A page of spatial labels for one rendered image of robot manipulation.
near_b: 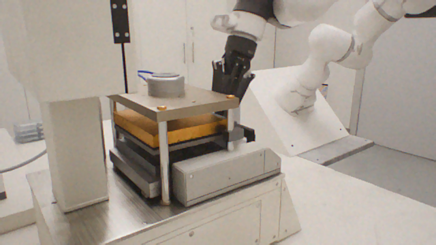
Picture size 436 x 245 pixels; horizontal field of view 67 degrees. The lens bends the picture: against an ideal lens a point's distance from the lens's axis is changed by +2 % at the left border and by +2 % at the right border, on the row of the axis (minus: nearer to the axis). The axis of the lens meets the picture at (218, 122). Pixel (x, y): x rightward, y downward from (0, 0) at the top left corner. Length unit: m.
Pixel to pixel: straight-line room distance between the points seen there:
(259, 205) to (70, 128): 0.41
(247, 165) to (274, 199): 0.13
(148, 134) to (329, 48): 0.81
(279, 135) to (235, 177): 0.70
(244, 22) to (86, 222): 0.52
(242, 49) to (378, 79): 3.11
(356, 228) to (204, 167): 0.49
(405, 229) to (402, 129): 2.84
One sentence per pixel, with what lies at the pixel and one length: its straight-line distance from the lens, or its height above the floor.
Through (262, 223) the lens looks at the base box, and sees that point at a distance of 0.76.
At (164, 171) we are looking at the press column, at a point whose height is 1.00.
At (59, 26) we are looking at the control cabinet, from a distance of 0.46.
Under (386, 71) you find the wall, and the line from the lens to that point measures 3.77.
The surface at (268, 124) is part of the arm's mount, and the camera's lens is 1.35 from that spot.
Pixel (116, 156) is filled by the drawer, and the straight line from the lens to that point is 0.76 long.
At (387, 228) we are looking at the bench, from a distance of 0.98.
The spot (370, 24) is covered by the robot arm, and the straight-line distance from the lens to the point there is 1.21.
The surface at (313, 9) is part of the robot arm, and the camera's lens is 0.74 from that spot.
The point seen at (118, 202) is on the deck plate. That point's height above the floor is 0.93.
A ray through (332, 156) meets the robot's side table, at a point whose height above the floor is 0.75.
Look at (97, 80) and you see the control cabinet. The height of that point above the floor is 1.17.
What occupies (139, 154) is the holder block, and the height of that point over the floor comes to 0.99.
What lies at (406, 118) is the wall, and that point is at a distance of 3.76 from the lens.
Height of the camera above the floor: 1.25
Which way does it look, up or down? 17 degrees down
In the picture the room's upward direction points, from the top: straight up
